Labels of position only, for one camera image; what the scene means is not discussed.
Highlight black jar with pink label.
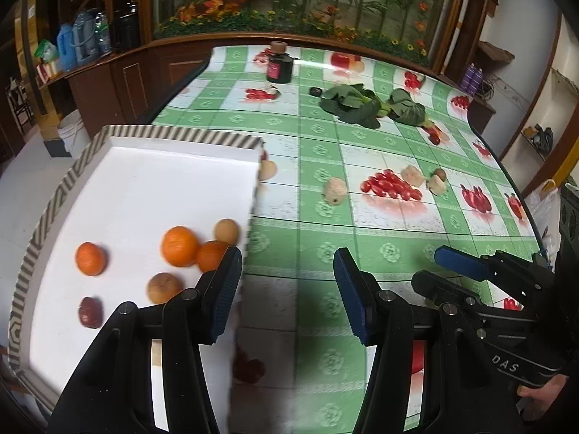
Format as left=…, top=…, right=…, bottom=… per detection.
left=266, top=53, right=295, bottom=84

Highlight grey-blue thermos jug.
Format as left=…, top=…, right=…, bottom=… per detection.
left=72, top=11, right=100, bottom=67

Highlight red jujube near vegetables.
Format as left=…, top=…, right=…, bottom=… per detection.
left=429, top=133, right=441, bottom=145

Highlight person's right hand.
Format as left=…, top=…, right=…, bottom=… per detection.
left=517, top=374, right=568, bottom=420

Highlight blue thermos jug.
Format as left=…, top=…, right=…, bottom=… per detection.
left=57, top=24, right=77, bottom=73

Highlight white tray with striped rim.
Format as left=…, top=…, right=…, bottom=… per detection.
left=8, top=124, right=263, bottom=411

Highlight brown kiwi fruit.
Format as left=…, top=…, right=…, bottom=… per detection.
left=434, top=169, right=447, bottom=181

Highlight purple bottles on shelf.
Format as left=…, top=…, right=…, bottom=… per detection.
left=459, top=63, right=483, bottom=96

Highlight beige square cake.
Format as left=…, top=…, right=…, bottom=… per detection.
left=400, top=165, right=426, bottom=188
left=427, top=174, right=447, bottom=196

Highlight small dark round object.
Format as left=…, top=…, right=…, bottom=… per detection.
left=309, top=87, right=323, bottom=97

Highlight green snack bag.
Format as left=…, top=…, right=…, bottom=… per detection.
left=34, top=39, right=59, bottom=64

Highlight beige cylinder cake front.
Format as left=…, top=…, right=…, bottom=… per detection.
left=322, top=176, right=348, bottom=206

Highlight brown round fruit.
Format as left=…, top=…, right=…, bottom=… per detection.
left=146, top=272, right=185, bottom=305

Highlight right leafy green vegetable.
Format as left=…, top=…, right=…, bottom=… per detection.
left=388, top=88, right=434, bottom=128

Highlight dark wooden cabinet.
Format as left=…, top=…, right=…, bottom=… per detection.
left=48, top=33, right=273, bottom=136

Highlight tan round fruit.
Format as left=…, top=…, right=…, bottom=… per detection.
left=213, top=218, right=240, bottom=246

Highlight white plastic bucket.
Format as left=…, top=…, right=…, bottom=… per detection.
left=57, top=110, right=90, bottom=159

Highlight leafy green vegetable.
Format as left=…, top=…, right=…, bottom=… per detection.
left=319, top=83, right=392, bottom=129
left=388, top=88, right=434, bottom=128

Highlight left leafy green vegetable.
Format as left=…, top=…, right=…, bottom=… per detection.
left=319, top=83, right=392, bottom=129

